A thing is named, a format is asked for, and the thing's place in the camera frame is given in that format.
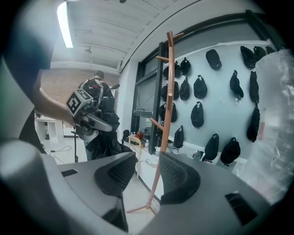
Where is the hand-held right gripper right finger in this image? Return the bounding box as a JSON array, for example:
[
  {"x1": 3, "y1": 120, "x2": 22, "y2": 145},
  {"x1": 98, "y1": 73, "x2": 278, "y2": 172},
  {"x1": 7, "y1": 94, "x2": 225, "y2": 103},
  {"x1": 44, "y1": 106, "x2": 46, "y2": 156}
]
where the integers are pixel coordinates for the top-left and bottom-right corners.
[{"x1": 139, "y1": 151, "x2": 283, "y2": 235}]

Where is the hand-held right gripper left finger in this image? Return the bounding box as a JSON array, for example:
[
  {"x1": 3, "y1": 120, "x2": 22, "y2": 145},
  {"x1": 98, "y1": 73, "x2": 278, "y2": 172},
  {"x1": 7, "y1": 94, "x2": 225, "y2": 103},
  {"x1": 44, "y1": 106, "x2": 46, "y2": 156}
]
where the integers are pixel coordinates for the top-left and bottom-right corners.
[{"x1": 0, "y1": 140, "x2": 138, "y2": 235}]

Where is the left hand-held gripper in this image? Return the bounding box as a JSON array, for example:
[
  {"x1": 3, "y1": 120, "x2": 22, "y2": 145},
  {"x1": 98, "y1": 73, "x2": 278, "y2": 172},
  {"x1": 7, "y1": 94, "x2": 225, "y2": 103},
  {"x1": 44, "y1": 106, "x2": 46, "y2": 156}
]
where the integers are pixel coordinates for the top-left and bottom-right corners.
[{"x1": 66, "y1": 88, "x2": 113, "y2": 142}]

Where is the wooden coat stand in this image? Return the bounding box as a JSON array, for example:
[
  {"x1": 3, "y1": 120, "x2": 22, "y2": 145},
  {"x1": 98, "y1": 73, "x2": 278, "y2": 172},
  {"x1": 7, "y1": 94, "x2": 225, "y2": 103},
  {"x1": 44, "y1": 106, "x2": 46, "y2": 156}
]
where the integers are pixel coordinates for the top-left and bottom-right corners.
[{"x1": 126, "y1": 30, "x2": 185, "y2": 215}]

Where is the person's left forearm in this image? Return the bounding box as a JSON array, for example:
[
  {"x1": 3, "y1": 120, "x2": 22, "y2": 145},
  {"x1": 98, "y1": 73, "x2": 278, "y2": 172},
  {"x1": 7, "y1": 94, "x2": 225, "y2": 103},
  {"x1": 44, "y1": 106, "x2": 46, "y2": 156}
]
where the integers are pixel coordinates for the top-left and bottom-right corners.
[{"x1": 34, "y1": 86, "x2": 77, "y2": 128}]

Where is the black thin stand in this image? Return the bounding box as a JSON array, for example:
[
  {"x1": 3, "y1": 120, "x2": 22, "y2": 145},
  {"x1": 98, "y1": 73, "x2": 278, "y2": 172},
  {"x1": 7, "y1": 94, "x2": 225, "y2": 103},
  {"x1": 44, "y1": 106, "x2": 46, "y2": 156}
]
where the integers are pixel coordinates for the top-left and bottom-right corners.
[{"x1": 71, "y1": 130, "x2": 80, "y2": 163}]

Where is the white low cabinet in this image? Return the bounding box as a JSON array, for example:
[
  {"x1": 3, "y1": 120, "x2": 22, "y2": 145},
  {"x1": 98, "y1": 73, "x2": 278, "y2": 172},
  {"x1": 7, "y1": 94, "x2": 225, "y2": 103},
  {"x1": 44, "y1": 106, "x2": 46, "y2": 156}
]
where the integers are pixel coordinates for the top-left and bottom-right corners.
[{"x1": 35, "y1": 115, "x2": 64, "y2": 140}]

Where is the brown seat wooden chair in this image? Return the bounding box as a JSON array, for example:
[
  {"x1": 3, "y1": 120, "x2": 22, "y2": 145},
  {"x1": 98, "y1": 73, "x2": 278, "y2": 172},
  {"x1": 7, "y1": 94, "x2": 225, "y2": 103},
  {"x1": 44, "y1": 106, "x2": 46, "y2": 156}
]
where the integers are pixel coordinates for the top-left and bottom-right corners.
[{"x1": 128, "y1": 135, "x2": 144, "y2": 180}]

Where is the black framed window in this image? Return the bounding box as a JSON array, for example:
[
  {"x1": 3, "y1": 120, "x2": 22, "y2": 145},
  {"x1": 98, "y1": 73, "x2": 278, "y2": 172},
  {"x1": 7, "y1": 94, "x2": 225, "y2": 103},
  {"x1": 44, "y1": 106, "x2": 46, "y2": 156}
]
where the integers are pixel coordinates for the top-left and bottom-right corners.
[{"x1": 133, "y1": 42, "x2": 167, "y2": 155}]

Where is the person's black clothing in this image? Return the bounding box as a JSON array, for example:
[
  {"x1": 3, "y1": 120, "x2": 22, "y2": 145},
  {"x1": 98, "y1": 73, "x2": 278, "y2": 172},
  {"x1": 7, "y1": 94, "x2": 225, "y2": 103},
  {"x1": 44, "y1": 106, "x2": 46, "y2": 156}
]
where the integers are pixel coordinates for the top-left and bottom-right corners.
[{"x1": 3, "y1": 0, "x2": 59, "y2": 155}]

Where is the fluorescent ceiling light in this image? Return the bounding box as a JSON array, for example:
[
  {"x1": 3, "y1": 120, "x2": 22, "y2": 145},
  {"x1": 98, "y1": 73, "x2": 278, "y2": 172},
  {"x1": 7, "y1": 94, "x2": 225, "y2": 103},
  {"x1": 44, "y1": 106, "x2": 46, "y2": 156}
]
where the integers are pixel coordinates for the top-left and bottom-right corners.
[{"x1": 56, "y1": 0, "x2": 74, "y2": 49}]

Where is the plastic-wrapped water jug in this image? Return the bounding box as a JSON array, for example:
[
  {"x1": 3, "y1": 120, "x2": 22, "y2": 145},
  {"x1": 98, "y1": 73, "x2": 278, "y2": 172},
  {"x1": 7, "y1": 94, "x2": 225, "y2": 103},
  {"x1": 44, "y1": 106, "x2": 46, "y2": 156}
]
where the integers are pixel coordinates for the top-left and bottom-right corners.
[{"x1": 232, "y1": 48, "x2": 294, "y2": 206}]

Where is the group of black caps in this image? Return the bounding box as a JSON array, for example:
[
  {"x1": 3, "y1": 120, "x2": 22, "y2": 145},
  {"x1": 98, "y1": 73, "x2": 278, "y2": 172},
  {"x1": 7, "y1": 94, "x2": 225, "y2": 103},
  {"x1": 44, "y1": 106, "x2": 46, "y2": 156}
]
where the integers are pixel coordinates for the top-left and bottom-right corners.
[{"x1": 158, "y1": 45, "x2": 277, "y2": 166}]

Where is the black floor cable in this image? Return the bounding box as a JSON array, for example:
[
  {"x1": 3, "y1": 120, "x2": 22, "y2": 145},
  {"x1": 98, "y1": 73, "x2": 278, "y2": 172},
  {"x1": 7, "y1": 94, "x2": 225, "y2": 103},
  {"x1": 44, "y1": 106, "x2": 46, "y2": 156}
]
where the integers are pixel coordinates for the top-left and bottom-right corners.
[{"x1": 44, "y1": 145, "x2": 73, "y2": 158}]

